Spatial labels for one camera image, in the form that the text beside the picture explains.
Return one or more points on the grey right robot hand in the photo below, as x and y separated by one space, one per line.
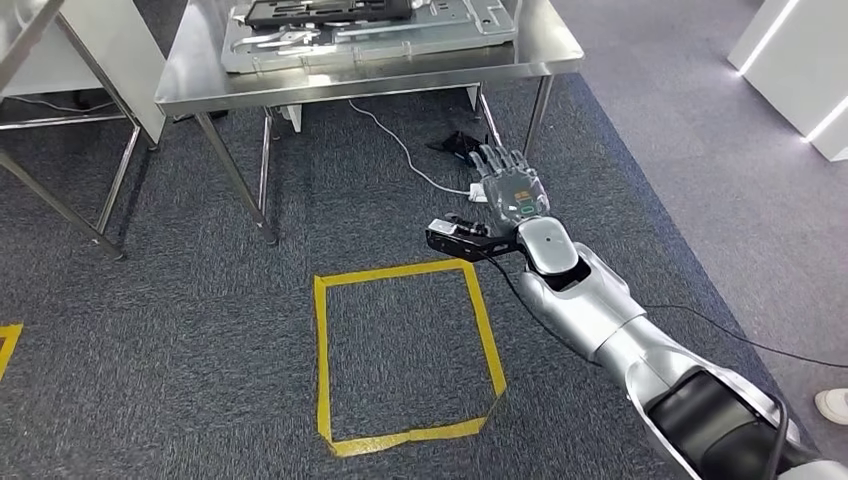
513 192

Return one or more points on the long black plastic part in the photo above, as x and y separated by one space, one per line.
331 12

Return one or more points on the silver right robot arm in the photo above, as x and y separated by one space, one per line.
596 311

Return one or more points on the stainless steel workbench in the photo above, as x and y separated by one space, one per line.
331 83

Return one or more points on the white power strip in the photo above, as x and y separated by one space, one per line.
477 193

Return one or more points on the black network router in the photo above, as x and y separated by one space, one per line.
460 144

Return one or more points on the stamped sheet metal panel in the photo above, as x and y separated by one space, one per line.
430 36

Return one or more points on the yellow floor tape square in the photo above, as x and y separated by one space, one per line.
322 371

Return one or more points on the white display cabinet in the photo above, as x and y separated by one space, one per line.
795 73

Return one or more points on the white panel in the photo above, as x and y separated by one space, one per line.
126 60

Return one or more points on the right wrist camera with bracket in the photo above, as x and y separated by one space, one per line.
457 242

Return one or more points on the grey metal frame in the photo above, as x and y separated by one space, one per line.
112 192

